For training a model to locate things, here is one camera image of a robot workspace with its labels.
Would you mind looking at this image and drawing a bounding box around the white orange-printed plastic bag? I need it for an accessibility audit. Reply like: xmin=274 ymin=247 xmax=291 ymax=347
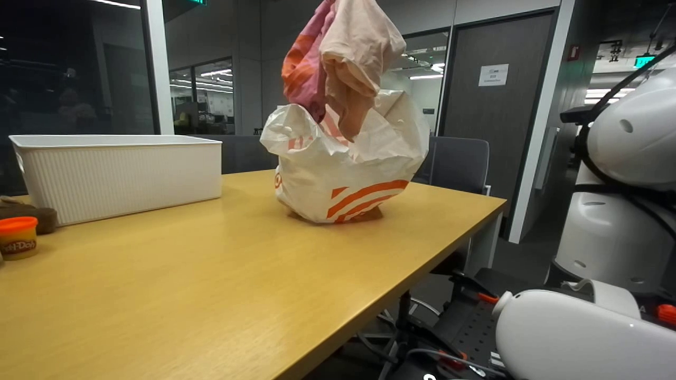
xmin=258 ymin=67 xmax=433 ymax=226

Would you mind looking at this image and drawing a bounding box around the pink t-shirt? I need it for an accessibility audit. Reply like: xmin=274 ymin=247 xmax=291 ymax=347
xmin=278 ymin=0 xmax=338 ymax=123

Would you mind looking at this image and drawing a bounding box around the peach t-shirt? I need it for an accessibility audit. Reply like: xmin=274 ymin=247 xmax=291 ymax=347
xmin=316 ymin=0 xmax=410 ymax=144

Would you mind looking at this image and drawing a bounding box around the grey office chair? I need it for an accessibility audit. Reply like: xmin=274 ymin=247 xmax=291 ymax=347
xmin=420 ymin=136 xmax=493 ymax=197

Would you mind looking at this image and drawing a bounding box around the white table leg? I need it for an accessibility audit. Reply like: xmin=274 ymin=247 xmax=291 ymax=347
xmin=460 ymin=209 xmax=507 ymax=280

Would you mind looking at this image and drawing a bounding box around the white paper door sign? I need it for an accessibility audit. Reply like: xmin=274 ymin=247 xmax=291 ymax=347
xmin=476 ymin=63 xmax=510 ymax=91

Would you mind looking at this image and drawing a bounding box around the white pillar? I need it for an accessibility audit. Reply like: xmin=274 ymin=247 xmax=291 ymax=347
xmin=141 ymin=0 xmax=178 ymax=138

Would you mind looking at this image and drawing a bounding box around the white ribbed plastic bin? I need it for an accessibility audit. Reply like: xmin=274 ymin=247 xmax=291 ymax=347
xmin=9 ymin=134 xmax=225 ymax=229

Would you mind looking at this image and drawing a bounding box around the brown plush object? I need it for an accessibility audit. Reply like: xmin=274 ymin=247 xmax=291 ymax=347
xmin=0 ymin=197 xmax=60 ymax=236

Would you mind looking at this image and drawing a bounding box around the orange play-doh tub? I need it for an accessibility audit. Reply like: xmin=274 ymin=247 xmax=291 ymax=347
xmin=0 ymin=215 xmax=42 ymax=257

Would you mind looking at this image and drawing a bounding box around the orange red button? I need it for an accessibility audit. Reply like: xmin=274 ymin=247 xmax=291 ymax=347
xmin=653 ymin=303 xmax=676 ymax=328

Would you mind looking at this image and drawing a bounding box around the red-tipped black floor cable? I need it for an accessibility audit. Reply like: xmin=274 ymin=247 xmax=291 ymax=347
xmin=446 ymin=268 xmax=501 ymax=309

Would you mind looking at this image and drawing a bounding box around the white door frame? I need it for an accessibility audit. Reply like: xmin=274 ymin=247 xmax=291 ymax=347
xmin=507 ymin=0 xmax=578 ymax=247

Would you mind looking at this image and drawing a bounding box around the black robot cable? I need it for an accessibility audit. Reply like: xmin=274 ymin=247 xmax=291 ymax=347
xmin=557 ymin=43 xmax=676 ymax=224

